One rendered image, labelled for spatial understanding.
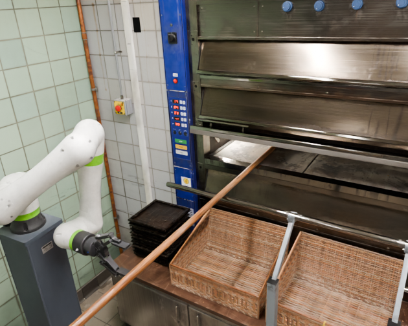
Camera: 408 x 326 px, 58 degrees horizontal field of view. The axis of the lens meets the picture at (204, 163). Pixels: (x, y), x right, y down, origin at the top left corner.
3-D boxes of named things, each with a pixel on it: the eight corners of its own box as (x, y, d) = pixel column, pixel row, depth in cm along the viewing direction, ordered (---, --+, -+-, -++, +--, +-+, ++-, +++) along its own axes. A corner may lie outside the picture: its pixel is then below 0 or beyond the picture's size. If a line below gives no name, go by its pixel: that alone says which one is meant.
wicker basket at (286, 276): (296, 267, 224) (299, 229, 213) (400, 302, 195) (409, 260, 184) (263, 323, 188) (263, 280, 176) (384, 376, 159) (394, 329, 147)
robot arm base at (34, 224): (-13, 224, 170) (-17, 213, 167) (15, 208, 181) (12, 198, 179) (25, 237, 158) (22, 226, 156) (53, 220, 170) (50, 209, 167)
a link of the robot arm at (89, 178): (68, 161, 154) (87, 169, 149) (90, 153, 163) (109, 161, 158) (72, 233, 169) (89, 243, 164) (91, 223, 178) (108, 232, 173)
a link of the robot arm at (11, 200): (-33, 215, 138) (73, 132, 127) (-12, 194, 152) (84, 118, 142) (-5, 237, 142) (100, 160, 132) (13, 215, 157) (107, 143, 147)
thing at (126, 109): (122, 111, 255) (120, 97, 251) (133, 112, 250) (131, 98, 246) (114, 114, 250) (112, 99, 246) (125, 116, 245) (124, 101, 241)
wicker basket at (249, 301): (210, 240, 253) (208, 205, 242) (291, 265, 226) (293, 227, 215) (169, 285, 216) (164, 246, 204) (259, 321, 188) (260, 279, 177)
